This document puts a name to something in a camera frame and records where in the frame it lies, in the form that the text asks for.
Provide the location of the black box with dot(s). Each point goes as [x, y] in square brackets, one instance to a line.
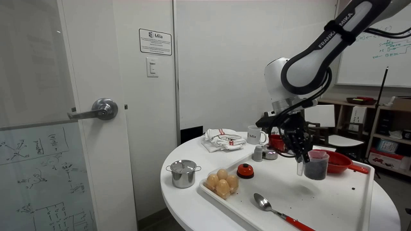
[192, 133]

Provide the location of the steel pot with lid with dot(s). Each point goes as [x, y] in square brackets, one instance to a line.
[183, 174]

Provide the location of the red bowl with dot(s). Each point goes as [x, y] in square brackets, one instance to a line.
[341, 161]

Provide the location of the flat red item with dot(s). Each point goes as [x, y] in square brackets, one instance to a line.
[360, 100]

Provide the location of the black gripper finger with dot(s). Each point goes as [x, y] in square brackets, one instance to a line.
[306, 147]
[300, 149]

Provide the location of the wooden shelf unit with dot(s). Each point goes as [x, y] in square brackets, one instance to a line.
[405, 104]

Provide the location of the black pole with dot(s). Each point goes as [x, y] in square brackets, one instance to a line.
[382, 91]

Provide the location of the white light switch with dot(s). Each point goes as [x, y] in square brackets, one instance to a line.
[152, 66]

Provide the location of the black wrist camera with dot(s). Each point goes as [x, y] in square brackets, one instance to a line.
[268, 119]

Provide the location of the white cloth with red stripes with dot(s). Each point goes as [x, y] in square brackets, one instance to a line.
[223, 138]

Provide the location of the white tray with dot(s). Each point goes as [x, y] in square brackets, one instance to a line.
[300, 200]

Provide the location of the white mug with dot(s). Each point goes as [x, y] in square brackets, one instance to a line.
[255, 136]

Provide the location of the red and white box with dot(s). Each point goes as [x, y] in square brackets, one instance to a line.
[387, 160]

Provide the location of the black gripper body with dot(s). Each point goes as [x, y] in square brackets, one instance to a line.
[293, 124]

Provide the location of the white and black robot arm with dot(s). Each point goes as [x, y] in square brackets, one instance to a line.
[309, 70]

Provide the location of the orange call bell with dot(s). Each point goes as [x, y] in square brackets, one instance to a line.
[246, 170]

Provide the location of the red mug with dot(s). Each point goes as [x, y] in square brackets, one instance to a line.
[277, 142]

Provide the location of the white backed black chair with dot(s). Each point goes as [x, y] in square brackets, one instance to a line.
[322, 115]

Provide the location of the grey shaker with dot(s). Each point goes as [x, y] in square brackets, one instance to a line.
[257, 154]

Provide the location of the white door with glass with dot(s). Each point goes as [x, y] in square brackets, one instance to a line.
[98, 170]

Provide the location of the white wall notice sign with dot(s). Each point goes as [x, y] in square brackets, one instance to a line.
[156, 41]

